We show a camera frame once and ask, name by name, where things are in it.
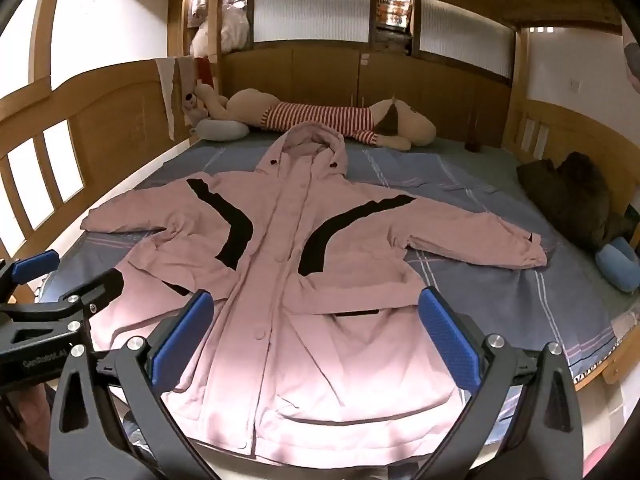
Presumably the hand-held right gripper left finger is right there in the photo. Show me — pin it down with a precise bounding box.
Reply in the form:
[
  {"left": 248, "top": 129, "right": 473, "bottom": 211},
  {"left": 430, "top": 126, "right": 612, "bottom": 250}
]
[{"left": 47, "top": 289, "right": 222, "bottom": 480}]

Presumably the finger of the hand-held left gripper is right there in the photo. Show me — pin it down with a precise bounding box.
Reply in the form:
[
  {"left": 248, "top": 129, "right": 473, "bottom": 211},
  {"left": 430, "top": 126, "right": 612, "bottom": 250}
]
[
  {"left": 50, "top": 267, "right": 126, "bottom": 333},
  {"left": 0, "top": 249, "right": 61, "bottom": 307}
]

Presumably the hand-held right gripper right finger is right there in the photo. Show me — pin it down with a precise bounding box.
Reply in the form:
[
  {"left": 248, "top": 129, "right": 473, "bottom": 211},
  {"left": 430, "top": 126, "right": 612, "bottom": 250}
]
[{"left": 410, "top": 286, "right": 589, "bottom": 480}]

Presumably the pink hooded jacket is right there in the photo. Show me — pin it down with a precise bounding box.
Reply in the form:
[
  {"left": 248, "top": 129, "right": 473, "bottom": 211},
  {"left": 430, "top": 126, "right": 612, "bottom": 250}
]
[{"left": 80, "top": 122, "right": 549, "bottom": 466}]

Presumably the blue striped bed sheet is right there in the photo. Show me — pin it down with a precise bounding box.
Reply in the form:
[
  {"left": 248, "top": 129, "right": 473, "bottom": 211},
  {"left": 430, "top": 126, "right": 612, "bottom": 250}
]
[{"left": 37, "top": 137, "right": 620, "bottom": 480}]

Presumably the blue neck pillow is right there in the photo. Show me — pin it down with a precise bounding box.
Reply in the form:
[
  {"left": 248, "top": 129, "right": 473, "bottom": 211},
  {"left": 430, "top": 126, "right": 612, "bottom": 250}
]
[{"left": 594, "top": 237, "right": 640, "bottom": 294}]

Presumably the grey neck pillow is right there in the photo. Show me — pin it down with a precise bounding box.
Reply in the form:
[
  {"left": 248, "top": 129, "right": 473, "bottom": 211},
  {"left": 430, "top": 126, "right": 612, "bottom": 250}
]
[{"left": 192, "top": 119, "right": 250, "bottom": 142}]

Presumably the dark green jacket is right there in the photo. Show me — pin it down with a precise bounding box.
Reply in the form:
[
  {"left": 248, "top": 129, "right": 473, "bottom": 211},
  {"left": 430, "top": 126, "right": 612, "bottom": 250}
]
[{"left": 516, "top": 151, "right": 637, "bottom": 254}]

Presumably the small white plush toy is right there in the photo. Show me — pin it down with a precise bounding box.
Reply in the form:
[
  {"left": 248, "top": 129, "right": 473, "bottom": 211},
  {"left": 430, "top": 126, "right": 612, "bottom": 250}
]
[{"left": 181, "top": 91, "right": 209, "bottom": 126}]

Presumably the red and white hanging cloth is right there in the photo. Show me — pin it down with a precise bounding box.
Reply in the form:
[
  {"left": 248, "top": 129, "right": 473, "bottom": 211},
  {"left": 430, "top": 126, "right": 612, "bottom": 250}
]
[{"left": 194, "top": 57, "right": 220, "bottom": 89}]

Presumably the plush dog in striped shirt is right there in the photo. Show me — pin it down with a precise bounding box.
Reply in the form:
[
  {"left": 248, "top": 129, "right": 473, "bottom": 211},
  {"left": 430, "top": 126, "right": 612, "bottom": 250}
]
[{"left": 194, "top": 82, "right": 439, "bottom": 151}]

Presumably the pale pink plush toy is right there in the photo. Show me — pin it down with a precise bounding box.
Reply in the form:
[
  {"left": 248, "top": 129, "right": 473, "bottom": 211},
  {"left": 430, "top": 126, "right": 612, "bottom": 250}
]
[{"left": 189, "top": 25, "right": 215, "bottom": 59}]

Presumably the white stuffed bag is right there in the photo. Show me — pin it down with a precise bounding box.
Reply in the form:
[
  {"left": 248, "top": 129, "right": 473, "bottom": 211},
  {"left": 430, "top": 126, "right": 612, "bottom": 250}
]
[{"left": 220, "top": 0, "right": 252, "bottom": 52}]

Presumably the frosted glass window panel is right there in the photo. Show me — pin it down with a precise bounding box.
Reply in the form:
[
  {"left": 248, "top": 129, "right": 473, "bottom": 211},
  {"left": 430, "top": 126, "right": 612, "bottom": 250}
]
[
  {"left": 252, "top": 0, "right": 372, "bottom": 44},
  {"left": 419, "top": 0, "right": 516, "bottom": 79}
]

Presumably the wooden bunk bed frame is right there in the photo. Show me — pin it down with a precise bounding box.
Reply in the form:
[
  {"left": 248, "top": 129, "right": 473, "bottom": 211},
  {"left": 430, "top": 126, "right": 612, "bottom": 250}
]
[{"left": 0, "top": 0, "right": 640, "bottom": 411}]

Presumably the wall poster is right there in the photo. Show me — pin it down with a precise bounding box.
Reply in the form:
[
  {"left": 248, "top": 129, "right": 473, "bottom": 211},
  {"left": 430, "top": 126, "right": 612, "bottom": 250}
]
[{"left": 375, "top": 0, "right": 415, "bottom": 29}]

